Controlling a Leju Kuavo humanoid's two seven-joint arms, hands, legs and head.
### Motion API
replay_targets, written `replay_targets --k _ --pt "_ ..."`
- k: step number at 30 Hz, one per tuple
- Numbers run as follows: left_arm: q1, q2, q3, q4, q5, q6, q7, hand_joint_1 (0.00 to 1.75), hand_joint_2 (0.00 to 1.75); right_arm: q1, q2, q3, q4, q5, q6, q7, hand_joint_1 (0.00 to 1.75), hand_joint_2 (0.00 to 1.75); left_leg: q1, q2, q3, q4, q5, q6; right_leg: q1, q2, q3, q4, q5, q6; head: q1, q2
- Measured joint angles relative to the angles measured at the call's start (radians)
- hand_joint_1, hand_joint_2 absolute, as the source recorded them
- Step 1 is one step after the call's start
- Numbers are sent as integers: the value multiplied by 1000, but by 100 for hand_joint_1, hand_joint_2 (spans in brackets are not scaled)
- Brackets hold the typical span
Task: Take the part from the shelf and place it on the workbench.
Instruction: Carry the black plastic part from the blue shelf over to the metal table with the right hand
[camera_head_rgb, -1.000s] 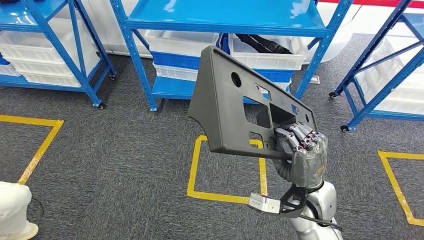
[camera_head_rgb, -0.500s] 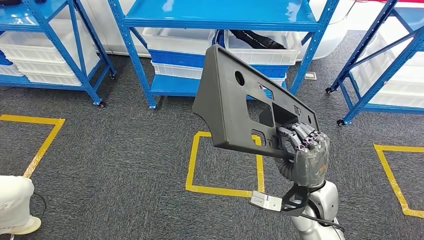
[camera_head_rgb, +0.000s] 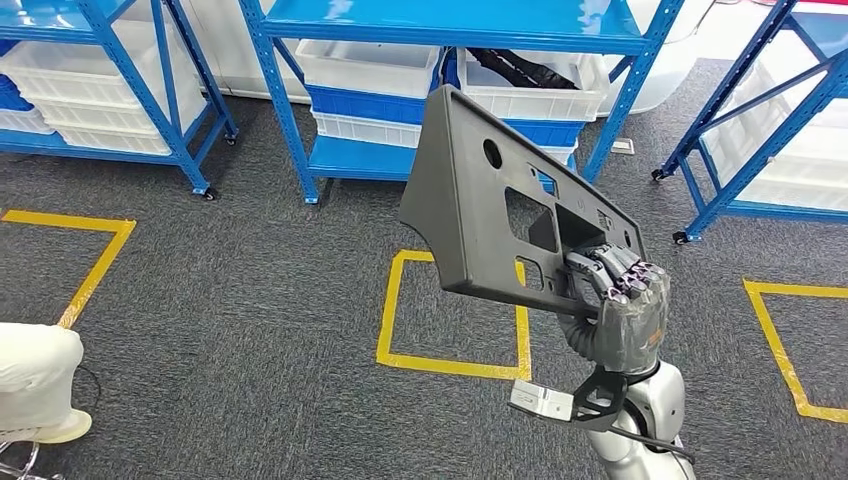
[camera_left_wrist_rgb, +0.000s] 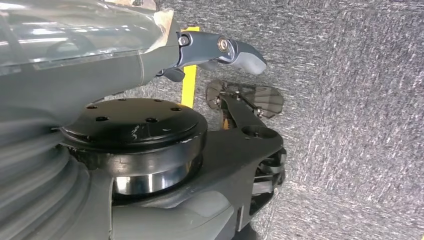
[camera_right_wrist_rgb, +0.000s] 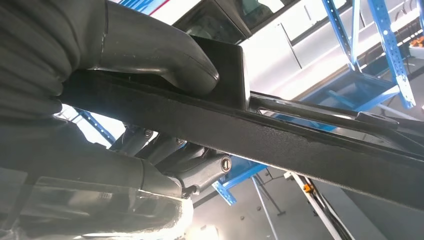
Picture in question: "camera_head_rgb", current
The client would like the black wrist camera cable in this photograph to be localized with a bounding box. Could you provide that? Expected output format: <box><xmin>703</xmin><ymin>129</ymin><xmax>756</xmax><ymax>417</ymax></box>
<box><xmin>596</xmin><ymin>423</ymin><xmax>697</xmax><ymax>466</ymax></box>

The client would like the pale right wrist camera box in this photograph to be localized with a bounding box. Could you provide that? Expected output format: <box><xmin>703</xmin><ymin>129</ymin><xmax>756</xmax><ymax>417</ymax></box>
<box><xmin>508</xmin><ymin>378</ymin><xmax>576</xmax><ymax>425</ymax></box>

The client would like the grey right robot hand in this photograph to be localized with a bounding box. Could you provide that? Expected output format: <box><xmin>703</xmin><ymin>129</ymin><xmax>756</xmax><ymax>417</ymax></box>
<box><xmin>556</xmin><ymin>243</ymin><xmax>672</xmax><ymax>376</ymax></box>

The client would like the blue metal shelf rack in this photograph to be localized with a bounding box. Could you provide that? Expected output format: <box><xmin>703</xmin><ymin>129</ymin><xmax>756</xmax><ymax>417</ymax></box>
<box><xmin>651</xmin><ymin>0</ymin><xmax>848</xmax><ymax>246</ymax></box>
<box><xmin>0</xmin><ymin>0</ymin><xmax>240</xmax><ymax>201</ymax></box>
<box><xmin>237</xmin><ymin>0</ymin><xmax>687</xmax><ymax>205</ymax></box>

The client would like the black ribbed plastic part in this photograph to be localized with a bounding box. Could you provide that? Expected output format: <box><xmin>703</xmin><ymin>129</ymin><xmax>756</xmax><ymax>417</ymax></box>
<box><xmin>465</xmin><ymin>47</ymin><xmax>583</xmax><ymax>91</ymax></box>

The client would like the yellow floor tape square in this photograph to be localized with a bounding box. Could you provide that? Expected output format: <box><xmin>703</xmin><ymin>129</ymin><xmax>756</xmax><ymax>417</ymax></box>
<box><xmin>0</xmin><ymin>209</ymin><xmax>138</xmax><ymax>331</ymax></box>

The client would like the metal stool frame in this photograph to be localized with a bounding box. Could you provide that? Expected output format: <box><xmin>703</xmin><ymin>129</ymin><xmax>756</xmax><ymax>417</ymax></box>
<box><xmin>0</xmin><ymin>440</ymin><xmax>68</xmax><ymax>480</ymax></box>

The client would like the black floor cable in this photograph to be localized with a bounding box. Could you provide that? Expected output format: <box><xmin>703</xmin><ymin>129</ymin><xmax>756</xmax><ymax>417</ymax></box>
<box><xmin>66</xmin><ymin>364</ymin><xmax>102</xmax><ymax>415</ymax></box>

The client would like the black right camera mount bracket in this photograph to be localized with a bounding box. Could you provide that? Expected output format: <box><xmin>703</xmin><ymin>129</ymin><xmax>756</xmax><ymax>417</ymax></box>
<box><xmin>569</xmin><ymin>364</ymin><xmax>631</xmax><ymax>434</ymax></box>

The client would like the person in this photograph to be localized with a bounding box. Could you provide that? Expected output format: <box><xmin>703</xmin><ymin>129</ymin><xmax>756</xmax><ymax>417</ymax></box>
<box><xmin>0</xmin><ymin>322</ymin><xmax>94</xmax><ymax>446</ymax></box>

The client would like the black plastic plate bracket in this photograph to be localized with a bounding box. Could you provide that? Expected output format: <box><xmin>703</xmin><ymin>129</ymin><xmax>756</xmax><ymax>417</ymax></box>
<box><xmin>398</xmin><ymin>84</ymin><xmax>649</xmax><ymax>318</ymax></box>

